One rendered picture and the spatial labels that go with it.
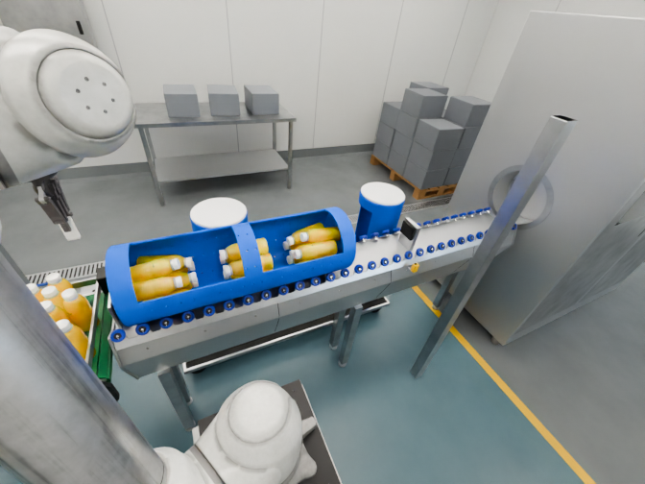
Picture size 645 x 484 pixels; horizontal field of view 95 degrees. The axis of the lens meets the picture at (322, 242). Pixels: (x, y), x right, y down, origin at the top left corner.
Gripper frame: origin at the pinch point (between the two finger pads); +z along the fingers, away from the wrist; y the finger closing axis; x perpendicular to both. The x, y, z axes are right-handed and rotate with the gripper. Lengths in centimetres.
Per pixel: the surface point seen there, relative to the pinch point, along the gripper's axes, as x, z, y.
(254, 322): 47, 51, 13
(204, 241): 34.9, 24.5, -14.4
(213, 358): 27, 121, -21
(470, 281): 147, 41, 34
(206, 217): 39, 32, -43
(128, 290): 9.6, 18.4, 10.5
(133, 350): 3.5, 47.4, 11.4
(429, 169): 316, 92, -162
